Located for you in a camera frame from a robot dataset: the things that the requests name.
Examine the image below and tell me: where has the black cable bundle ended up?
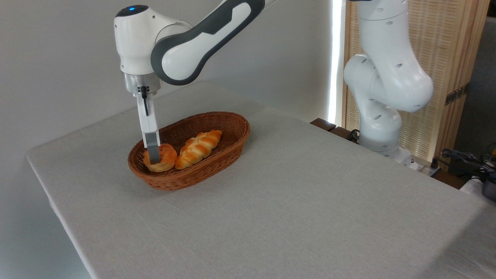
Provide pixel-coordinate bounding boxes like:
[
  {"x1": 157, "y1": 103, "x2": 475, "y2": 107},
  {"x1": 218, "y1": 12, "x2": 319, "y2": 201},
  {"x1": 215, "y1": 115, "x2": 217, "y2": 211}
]
[{"x1": 440, "y1": 148, "x2": 496, "y2": 179}]

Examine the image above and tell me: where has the brown wicker basket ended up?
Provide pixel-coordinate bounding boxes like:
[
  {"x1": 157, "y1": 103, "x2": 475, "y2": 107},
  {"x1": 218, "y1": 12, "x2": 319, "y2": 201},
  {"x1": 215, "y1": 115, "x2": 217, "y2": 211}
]
[{"x1": 127, "y1": 112, "x2": 250, "y2": 191}]

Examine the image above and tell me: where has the round knotted bread roll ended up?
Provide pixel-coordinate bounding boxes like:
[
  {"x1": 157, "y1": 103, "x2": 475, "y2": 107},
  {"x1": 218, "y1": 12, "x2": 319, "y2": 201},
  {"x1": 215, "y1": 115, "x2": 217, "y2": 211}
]
[{"x1": 143, "y1": 143, "x2": 178, "y2": 173}]

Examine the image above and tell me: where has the dark wooden furniture piece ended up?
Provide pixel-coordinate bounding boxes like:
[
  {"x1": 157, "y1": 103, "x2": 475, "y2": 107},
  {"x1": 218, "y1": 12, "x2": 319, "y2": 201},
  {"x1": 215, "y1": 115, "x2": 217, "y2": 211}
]
[{"x1": 310, "y1": 118, "x2": 360, "y2": 144}]

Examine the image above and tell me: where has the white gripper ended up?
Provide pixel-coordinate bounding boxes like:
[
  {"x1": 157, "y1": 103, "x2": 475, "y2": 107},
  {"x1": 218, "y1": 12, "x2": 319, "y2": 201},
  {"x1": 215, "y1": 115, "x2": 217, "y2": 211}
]
[{"x1": 136, "y1": 93, "x2": 162, "y2": 165}]

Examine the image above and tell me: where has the long braided bread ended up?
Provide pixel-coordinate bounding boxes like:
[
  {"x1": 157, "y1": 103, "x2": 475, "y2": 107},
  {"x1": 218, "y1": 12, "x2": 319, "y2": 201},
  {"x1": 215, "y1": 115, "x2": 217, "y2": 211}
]
[{"x1": 175, "y1": 129, "x2": 223, "y2": 170}]

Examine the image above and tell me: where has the dark metal screen hinge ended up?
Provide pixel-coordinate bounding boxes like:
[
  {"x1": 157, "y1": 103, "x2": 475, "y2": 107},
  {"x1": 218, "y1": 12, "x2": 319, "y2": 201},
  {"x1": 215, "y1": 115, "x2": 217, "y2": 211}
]
[{"x1": 445, "y1": 83, "x2": 470, "y2": 106}]

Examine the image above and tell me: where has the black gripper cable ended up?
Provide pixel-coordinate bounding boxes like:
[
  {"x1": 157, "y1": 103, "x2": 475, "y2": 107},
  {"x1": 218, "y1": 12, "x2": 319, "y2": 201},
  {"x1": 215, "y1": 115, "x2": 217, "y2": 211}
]
[{"x1": 140, "y1": 86, "x2": 149, "y2": 117}]

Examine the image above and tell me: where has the light grey tablecloth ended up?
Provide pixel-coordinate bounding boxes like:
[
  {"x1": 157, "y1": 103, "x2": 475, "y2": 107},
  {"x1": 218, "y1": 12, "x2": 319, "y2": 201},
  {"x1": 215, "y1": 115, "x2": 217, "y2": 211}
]
[{"x1": 26, "y1": 82, "x2": 496, "y2": 279}]

